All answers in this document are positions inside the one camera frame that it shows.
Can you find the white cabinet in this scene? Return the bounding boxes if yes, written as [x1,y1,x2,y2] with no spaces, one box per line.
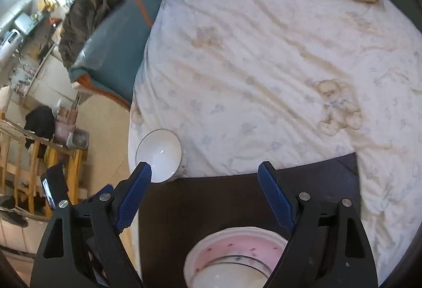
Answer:
[25,54,80,107]

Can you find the black smartphone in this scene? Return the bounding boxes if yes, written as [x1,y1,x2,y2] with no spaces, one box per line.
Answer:
[40,163,68,209]

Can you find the grey basin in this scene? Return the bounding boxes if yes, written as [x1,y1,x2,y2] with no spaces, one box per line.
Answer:
[68,130,89,148]

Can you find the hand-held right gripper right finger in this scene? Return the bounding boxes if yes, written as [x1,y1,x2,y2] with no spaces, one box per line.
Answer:
[258,161,378,288]

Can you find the grey furry cloth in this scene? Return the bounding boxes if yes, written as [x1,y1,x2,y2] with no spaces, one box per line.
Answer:
[59,0,139,69]

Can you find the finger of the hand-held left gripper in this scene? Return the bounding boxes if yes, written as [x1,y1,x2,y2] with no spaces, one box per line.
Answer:
[86,184,115,206]

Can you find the pink bucket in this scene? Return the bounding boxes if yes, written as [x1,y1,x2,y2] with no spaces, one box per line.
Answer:
[54,120,71,145]

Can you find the yellow wooden rack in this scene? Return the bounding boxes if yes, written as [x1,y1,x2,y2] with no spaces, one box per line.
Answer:
[0,113,83,219]

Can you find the teal cushion orange trim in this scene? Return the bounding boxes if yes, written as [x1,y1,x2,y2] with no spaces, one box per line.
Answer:
[69,0,165,111]

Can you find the dark brown board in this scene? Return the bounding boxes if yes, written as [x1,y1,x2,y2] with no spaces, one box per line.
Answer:
[138,152,361,288]

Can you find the large white fish print bowl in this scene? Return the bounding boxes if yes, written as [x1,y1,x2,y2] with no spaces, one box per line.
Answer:
[189,253,274,288]

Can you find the small white bowl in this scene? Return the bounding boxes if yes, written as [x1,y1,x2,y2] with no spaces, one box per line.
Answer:
[135,129,183,184]

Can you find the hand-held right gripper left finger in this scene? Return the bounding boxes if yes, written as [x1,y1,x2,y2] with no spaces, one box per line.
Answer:
[30,162,152,288]

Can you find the white appliance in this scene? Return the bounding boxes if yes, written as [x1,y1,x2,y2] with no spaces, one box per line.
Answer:
[0,28,23,61]

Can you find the black cloth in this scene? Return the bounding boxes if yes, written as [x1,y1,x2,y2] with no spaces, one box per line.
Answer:
[25,106,56,140]

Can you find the white printed bed sheet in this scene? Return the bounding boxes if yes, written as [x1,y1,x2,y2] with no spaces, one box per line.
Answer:
[127,0,422,285]

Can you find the pink strawberry print plate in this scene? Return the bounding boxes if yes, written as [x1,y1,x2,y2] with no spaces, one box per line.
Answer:
[183,226,289,288]

